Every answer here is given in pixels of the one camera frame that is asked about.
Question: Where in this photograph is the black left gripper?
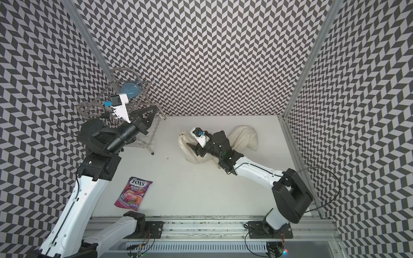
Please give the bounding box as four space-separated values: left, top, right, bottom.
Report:
105 105 157 154

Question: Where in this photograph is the cream cloth soil bag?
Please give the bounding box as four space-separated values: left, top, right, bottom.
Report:
178 125 258 165

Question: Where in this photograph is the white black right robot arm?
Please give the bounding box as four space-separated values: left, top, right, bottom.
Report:
187 127 314 237

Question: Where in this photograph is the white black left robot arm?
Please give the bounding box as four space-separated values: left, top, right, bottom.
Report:
27 105 158 258

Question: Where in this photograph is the blue bowl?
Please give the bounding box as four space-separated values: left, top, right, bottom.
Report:
119 82 142 99

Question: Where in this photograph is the purple Fox's candy packet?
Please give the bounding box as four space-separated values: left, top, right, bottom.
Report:
114 177 152 211

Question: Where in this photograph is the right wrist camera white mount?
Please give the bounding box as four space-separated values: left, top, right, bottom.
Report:
190 127 210 148

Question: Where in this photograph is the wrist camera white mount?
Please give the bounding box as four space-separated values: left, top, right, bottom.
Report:
190 127 210 148
104 93 131 123

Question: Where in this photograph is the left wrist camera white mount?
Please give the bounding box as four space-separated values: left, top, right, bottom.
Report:
104 93 131 123

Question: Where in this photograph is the metal wire dish rack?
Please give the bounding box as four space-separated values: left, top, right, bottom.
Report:
76 67 167 155

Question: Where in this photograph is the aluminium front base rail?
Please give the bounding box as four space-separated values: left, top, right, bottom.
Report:
83 216 347 258

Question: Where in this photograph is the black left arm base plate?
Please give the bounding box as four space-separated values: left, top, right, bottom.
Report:
125 221 164 240

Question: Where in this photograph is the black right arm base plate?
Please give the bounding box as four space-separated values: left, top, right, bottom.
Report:
244 221 293 240

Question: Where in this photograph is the aluminium corner frame post right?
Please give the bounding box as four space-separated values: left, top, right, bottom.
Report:
279 1 344 219

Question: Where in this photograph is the aluminium corner frame post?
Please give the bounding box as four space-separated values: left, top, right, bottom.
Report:
279 1 344 219
61 0 113 81

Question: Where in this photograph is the aluminium corner frame post left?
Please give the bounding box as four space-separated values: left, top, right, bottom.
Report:
61 0 113 81

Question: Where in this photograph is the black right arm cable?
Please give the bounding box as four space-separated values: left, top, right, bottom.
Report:
295 166 342 213

